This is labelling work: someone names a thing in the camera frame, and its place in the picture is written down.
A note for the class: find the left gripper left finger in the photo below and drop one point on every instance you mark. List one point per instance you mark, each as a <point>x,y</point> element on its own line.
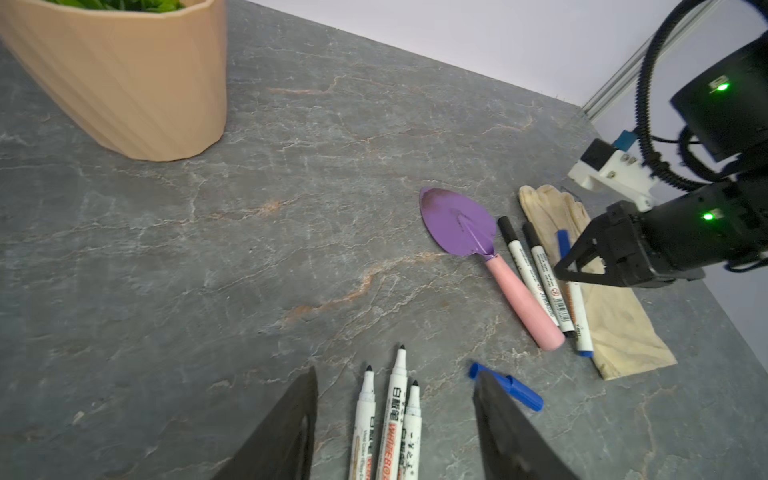
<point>282,445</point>

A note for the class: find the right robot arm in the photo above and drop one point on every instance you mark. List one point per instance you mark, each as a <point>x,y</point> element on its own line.
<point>724,110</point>

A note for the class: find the beige work glove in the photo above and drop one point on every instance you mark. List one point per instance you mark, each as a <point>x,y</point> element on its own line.
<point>625,342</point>

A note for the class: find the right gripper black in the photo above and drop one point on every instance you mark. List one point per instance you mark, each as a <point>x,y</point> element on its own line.
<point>723,222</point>

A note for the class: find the blue pen cap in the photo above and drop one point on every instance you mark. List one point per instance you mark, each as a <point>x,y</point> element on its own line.
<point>564,243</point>
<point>515,388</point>

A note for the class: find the white marker pen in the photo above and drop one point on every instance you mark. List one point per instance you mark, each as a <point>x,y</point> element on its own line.
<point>524,266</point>
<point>390,445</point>
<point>549,282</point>
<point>361,460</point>
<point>584,344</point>

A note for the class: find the purple trowel pink handle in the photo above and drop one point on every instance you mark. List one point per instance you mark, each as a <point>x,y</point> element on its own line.
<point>463,227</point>

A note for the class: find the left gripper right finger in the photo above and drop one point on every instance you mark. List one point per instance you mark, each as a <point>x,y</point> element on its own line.
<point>511,448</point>

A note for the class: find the beige pot with green plant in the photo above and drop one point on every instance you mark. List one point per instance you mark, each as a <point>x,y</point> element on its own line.
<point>150,86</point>

